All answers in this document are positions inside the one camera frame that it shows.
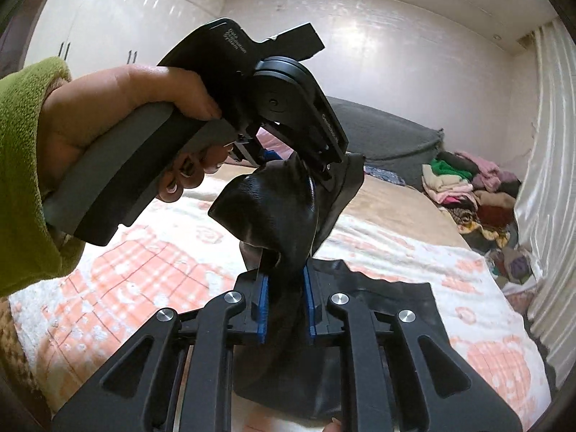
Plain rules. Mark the person's right hand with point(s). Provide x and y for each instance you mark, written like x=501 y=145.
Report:
x=335 y=425

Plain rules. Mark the black leather jacket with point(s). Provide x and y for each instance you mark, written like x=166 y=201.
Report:
x=270 y=216

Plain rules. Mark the white wardrobe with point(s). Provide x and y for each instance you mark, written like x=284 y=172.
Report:
x=112 y=18

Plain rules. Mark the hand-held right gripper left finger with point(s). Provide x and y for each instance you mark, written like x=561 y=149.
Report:
x=262 y=310

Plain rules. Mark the pile of assorted clothes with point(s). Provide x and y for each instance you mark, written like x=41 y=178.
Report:
x=472 y=202

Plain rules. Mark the white peach printed blanket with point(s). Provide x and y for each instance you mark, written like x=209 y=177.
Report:
x=135 y=270

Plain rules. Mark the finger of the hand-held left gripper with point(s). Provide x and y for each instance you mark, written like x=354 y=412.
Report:
x=330 y=170

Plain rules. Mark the beige bed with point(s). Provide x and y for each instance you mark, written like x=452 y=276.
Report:
x=405 y=207

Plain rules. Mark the cream satin curtain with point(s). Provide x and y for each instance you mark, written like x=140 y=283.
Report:
x=553 y=189

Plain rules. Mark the grey headboard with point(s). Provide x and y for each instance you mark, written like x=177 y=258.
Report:
x=387 y=135

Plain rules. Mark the blue patterned cloth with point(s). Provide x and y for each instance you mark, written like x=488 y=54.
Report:
x=382 y=174

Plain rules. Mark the person's left hand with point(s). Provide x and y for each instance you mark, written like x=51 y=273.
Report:
x=112 y=94

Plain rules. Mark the green sleeved left forearm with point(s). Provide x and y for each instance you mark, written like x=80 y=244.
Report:
x=22 y=166

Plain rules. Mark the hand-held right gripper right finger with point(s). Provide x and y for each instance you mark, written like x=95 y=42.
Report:
x=311 y=306

